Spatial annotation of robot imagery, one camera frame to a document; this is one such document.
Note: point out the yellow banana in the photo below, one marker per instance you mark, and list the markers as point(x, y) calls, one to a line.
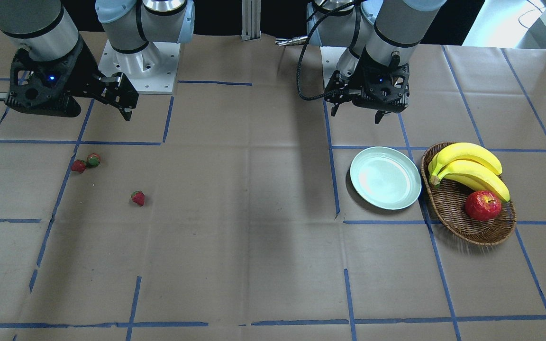
point(464, 151)
point(474, 171)

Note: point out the upper yellow banana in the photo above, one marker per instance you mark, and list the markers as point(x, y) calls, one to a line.
point(464, 151)

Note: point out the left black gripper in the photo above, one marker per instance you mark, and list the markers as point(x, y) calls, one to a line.
point(359, 75)

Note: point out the lower yellow banana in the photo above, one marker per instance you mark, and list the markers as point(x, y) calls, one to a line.
point(474, 171)

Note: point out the red apple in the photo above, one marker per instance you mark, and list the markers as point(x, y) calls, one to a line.
point(482, 205)

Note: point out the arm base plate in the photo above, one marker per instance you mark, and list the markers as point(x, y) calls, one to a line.
point(336, 59)
point(151, 70)

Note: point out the aluminium frame post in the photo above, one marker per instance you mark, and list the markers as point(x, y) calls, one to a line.
point(251, 19)

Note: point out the strawberry with green top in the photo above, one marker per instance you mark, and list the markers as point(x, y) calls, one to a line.
point(92, 160)

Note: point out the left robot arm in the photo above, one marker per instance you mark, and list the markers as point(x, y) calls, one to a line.
point(378, 38)

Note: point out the lone red strawberry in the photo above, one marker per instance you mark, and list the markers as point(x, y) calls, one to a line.
point(138, 197)

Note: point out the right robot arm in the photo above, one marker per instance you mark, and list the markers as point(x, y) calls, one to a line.
point(47, 29)

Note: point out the brown wicker basket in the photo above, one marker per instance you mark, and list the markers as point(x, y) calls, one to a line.
point(447, 204)

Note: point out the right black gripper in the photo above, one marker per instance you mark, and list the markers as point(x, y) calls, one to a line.
point(79, 71)

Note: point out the light green plate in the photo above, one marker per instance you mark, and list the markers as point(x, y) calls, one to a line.
point(385, 178)

